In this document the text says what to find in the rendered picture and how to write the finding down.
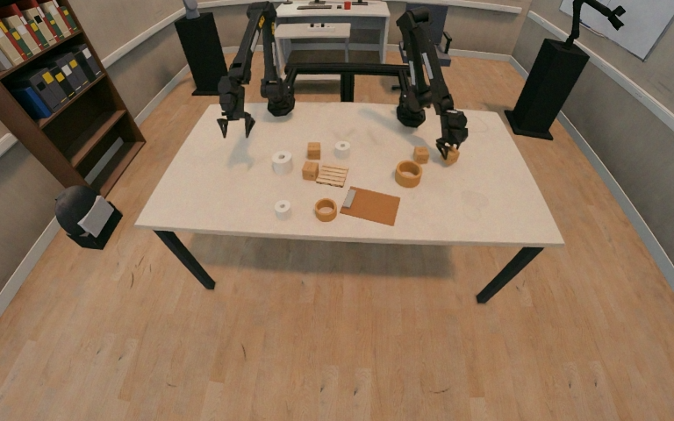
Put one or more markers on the brown cardboard carton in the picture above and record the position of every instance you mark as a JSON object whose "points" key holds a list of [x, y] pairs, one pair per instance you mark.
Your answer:
{"points": [[314, 151], [453, 156], [420, 154], [310, 171]]}

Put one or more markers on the small wooden pallet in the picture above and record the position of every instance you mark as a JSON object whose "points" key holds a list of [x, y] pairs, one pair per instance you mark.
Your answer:
{"points": [[332, 173]]}

